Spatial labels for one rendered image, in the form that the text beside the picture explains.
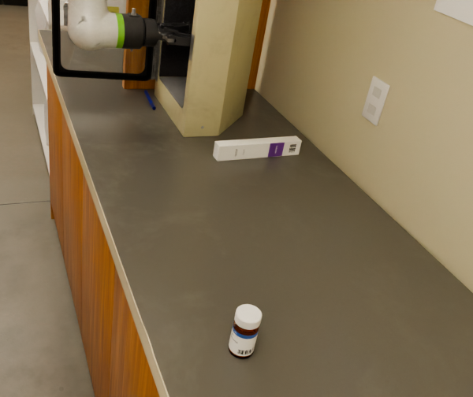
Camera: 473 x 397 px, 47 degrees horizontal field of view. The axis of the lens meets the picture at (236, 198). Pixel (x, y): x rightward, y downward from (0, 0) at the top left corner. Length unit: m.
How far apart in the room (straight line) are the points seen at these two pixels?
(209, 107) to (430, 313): 0.83
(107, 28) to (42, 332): 1.24
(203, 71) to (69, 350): 1.20
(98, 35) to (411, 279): 0.98
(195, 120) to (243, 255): 0.56
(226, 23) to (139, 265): 0.72
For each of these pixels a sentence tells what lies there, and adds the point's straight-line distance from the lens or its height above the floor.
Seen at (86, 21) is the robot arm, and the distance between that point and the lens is 1.51.
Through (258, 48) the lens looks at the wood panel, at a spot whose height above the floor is 1.09.
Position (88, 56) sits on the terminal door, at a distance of 1.78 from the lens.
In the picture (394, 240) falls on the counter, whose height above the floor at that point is 0.94.
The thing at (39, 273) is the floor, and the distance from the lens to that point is 2.52.
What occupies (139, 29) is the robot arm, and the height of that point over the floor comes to 1.22.
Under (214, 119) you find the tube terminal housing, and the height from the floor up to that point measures 0.99.
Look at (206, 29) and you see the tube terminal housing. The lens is 1.49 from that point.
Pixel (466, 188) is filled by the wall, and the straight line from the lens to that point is 1.28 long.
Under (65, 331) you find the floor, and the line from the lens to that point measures 2.26.
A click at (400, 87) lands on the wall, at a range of 1.43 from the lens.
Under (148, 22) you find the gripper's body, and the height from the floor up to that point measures 1.23.
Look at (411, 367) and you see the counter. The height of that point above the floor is 0.94.
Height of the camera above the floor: 1.63
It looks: 31 degrees down
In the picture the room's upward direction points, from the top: 10 degrees clockwise
